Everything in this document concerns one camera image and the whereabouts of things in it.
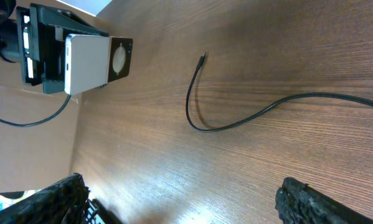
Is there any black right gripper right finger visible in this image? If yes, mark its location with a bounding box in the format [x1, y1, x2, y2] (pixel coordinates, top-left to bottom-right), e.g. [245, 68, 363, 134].
[275, 177, 373, 224]

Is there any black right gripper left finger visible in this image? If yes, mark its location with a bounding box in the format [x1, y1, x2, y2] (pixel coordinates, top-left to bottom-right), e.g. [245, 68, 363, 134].
[0, 173, 121, 224]

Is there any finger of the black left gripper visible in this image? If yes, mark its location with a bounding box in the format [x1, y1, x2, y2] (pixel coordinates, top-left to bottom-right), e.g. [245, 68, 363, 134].
[29, 3, 108, 61]
[42, 80, 65, 95]

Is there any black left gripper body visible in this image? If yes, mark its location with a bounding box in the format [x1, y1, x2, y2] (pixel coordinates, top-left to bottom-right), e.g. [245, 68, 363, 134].
[16, 6, 64, 86]

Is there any black USB charger cable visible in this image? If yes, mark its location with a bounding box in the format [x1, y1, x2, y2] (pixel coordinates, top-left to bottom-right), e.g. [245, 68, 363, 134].
[185, 52, 373, 134]

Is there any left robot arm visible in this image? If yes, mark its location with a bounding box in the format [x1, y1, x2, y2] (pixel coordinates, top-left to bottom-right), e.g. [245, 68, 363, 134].
[0, 0, 108, 94]

